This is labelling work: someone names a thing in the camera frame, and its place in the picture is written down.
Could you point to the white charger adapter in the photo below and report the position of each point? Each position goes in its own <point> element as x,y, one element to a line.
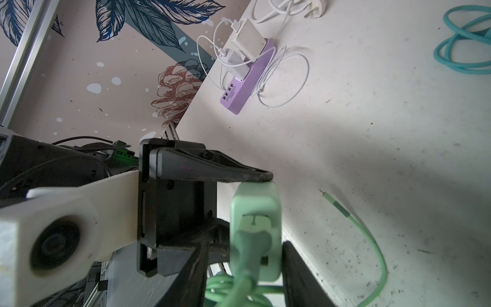
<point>247,39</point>

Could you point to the green charger adapter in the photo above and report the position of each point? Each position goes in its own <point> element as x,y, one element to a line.
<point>256,231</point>

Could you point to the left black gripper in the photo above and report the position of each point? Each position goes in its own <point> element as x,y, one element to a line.
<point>177,203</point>

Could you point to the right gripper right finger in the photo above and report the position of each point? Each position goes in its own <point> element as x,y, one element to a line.
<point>300,287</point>

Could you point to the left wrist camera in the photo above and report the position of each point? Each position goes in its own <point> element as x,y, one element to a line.
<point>50,240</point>

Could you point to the purple power socket strip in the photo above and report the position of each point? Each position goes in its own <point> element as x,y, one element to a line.
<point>238,92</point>

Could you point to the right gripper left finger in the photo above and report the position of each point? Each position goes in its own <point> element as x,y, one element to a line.
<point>188,286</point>

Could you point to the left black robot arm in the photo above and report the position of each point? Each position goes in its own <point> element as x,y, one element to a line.
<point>27,165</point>

